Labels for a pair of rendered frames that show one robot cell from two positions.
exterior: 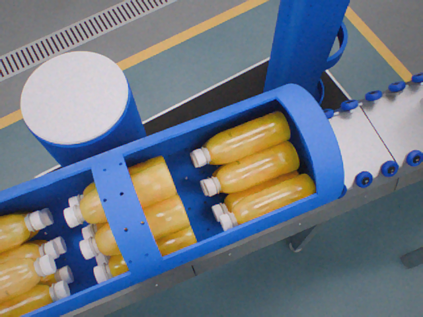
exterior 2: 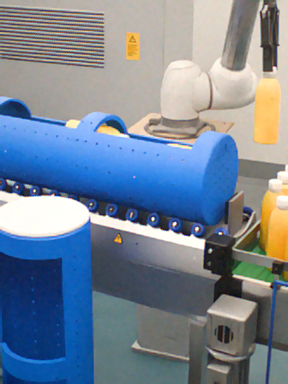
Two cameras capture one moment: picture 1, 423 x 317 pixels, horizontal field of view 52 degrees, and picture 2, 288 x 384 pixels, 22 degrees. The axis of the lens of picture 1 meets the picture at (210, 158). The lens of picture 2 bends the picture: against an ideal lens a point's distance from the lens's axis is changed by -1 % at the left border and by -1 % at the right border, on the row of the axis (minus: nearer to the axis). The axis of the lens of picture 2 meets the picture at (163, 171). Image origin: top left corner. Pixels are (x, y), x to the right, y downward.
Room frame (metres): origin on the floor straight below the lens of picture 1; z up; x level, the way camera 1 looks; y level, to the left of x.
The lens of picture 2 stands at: (1.68, 2.07, 1.92)
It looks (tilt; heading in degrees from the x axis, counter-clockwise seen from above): 20 degrees down; 228
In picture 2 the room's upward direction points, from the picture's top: 1 degrees clockwise
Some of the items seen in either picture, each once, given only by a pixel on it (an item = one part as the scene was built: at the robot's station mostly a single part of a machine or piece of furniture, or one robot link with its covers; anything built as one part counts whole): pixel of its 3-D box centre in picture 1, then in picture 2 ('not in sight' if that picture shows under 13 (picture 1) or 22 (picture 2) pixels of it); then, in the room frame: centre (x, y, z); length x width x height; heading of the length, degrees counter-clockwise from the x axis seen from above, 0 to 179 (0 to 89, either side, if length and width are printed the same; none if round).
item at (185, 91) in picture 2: not in sight; (183, 88); (-0.35, -0.08, 1.18); 0.18 x 0.16 x 0.22; 152
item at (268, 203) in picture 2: not in sight; (273, 217); (0.04, 0.74, 1.00); 0.07 x 0.07 x 0.20
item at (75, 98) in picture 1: (75, 96); (41, 215); (0.60, 0.35, 1.03); 0.28 x 0.28 x 0.01
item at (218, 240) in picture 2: not in sight; (219, 255); (0.26, 0.74, 0.95); 0.10 x 0.07 x 0.10; 21
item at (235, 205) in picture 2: not in sight; (233, 214); (0.09, 0.63, 0.99); 0.10 x 0.02 x 0.12; 21
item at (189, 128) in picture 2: not in sight; (175, 121); (-0.33, -0.10, 1.04); 0.22 x 0.18 x 0.06; 118
